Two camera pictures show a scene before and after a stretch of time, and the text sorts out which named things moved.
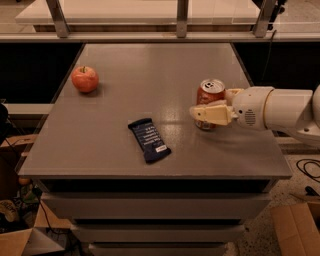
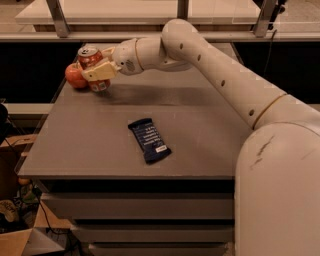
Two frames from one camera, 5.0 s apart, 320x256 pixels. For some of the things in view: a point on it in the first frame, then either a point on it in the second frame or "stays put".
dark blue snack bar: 149,140 stays put
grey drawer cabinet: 120,158 stays put
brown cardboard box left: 11,151 stays put
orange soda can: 210,90 → 89,55
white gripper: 249,106 → 126,57
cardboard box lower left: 47,236 stays put
